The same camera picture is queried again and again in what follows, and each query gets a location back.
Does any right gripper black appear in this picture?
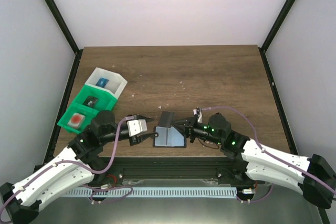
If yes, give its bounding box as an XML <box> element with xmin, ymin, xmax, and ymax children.
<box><xmin>171</xmin><ymin>114</ymin><xmax>223</xmax><ymax>145</ymax></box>

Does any black leather card holder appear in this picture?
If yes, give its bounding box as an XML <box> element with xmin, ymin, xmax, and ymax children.
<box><xmin>153</xmin><ymin>126</ymin><xmax>186</xmax><ymax>148</ymax></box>

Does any dark grey card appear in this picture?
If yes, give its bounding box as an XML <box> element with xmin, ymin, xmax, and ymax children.
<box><xmin>158</xmin><ymin>111</ymin><xmax>175</xmax><ymax>128</ymax></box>

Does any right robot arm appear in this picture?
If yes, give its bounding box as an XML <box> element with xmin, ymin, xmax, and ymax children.
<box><xmin>172</xmin><ymin>113</ymin><xmax>335</xmax><ymax>209</ymax></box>

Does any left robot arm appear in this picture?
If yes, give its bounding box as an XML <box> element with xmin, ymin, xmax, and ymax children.
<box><xmin>1</xmin><ymin>110</ymin><xmax>158</xmax><ymax>223</ymax></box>

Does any dark card in bin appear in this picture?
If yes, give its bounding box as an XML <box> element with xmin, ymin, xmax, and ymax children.
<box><xmin>83</xmin><ymin>96</ymin><xmax>99</xmax><ymax>108</ymax></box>

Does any blue card in bin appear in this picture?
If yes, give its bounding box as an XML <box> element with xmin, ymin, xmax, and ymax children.
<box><xmin>96</xmin><ymin>78</ymin><xmax>109</xmax><ymax>88</ymax></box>

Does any red and white card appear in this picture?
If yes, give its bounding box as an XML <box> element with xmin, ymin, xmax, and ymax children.
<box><xmin>67</xmin><ymin>113</ymin><xmax>86</xmax><ymax>129</ymax></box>

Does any green plastic bin middle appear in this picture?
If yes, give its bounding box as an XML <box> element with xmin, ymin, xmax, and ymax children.
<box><xmin>71</xmin><ymin>85</ymin><xmax>118</xmax><ymax>111</ymax></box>

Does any green plastic bin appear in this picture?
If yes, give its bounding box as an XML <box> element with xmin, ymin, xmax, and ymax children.
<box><xmin>71</xmin><ymin>85</ymin><xmax>118</xmax><ymax>111</ymax></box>
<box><xmin>57</xmin><ymin>103</ymin><xmax>98</xmax><ymax>134</ymax></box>

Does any white plastic bin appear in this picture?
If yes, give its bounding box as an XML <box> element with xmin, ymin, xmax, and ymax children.
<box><xmin>85</xmin><ymin>67</ymin><xmax>128</xmax><ymax>99</ymax></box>

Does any green plastic bin front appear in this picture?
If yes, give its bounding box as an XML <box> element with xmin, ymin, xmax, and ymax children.
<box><xmin>57</xmin><ymin>103</ymin><xmax>98</xmax><ymax>134</ymax></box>

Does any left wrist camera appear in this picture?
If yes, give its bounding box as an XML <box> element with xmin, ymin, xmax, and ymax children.
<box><xmin>127</xmin><ymin>119</ymin><xmax>148</xmax><ymax>137</ymax></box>

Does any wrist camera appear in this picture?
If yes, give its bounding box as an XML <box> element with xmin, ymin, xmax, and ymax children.
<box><xmin>193</xmin><ymin>107</ymin><xmax>203</xmax><ymax>123</ymax></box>
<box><xmin>127</xmin><ymin>119</ymin><xmax>148</xmax><ymax>137</ymax></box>

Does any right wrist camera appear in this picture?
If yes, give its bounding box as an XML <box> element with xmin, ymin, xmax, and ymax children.
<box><xmin>193</xmin><ymin>107</ymin><xmax>203</xmax><ymax>123</ymax></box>

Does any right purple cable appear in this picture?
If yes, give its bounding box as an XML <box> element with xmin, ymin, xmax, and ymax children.
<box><xmin>201</xmin><ymin>106</ymin><xmax>336</xmax><ymax>201</ymax></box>

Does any black aluminium frame rail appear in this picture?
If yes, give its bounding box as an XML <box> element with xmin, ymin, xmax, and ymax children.
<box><xmin>89</xmin><ymin>156</ymin><xmax>255</xmax><ymax>187</ymax></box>

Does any light blue cable duct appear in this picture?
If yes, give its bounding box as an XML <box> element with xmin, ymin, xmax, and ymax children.
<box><xmin>65</xmin><ymin>187</ymin><xmax>237</xmax><ymax>199</ymax></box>

